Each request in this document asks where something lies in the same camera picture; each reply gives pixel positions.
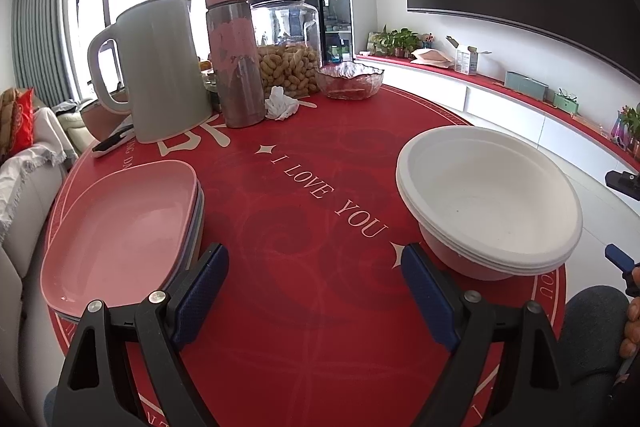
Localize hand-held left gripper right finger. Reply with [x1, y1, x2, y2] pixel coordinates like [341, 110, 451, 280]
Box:
[400, 243, 583, 427]

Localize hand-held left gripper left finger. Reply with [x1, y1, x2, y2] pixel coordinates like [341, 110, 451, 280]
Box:
[52, 243, 231, 427]

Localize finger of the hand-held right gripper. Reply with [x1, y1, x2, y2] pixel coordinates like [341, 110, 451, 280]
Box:
[605, 171, 640, 200]
[604, 244, 640, 297]

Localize white bowl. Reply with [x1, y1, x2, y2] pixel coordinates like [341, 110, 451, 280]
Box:
[407, 202, 568, 282]
[398, 179, 581, 274]

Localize pink plate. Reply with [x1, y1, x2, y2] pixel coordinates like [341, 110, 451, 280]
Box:
[40, 159, 200, 314]

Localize stack of white bowls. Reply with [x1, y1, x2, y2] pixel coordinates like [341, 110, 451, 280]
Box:
[396, 125, 583, 265]

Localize person's right hand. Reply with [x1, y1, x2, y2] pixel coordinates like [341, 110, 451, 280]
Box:
[619, 264, 640, 360]

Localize vase of flowers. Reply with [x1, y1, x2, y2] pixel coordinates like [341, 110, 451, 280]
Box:
[612, 107, 640, 152]

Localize person's leg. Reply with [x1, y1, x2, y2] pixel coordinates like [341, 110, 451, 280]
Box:
[559, 286, 640, 427]

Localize small green box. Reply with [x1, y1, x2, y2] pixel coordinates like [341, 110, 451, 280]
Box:
[552, 89, 581, 115]

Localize pale green box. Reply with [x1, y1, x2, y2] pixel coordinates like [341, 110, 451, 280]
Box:
[504, 71, 548, 100]

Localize white red-topped television cabinet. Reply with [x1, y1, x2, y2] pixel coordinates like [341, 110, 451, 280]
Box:
[355, 53, 640, 188]

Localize black white remote control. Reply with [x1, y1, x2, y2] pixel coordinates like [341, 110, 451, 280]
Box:
[92, 123, 135, 158]

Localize white sofa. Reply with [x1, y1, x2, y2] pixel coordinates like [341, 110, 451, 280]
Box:
[0, 99, 96, 427]

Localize pink container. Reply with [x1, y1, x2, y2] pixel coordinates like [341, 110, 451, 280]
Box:
[80, 99, 133, 142]

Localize white carton box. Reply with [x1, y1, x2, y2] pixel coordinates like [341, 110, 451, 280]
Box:
[447, 37, 491, 75]

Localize crumpled white tissue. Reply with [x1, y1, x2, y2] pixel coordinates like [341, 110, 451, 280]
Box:
[264, 86, 301, 122]

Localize white fringed blanket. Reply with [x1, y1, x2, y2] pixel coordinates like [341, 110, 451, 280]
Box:
[0, 144, 66, 233]

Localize pale green kettle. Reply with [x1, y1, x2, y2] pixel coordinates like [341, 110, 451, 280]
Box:
[87, 0, 213, 144]

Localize white paper bag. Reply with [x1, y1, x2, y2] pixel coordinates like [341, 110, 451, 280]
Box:
[410, 48, 451, 68]

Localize clear glass bowl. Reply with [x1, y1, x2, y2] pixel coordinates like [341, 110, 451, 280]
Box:
[314, 61, 386, 100]

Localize pink thermos bottle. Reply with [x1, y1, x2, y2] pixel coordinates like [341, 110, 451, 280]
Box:
[204, 0, 266, 128]

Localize glass jar of peanuts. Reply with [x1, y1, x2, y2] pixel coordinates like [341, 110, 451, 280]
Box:
[249, 0, 323, 98]

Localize red pillow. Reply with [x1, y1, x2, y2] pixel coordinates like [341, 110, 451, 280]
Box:
[10, 88, 36, 158]

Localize brown braided cushion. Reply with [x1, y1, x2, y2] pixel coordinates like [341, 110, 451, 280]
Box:
[0, 89, 21, 162]

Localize potted green plants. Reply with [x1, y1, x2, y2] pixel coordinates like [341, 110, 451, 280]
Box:
[372, 26, 421, 58]

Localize teal curtain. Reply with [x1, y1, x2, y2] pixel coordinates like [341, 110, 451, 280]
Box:
[11, 0, 83, 108]

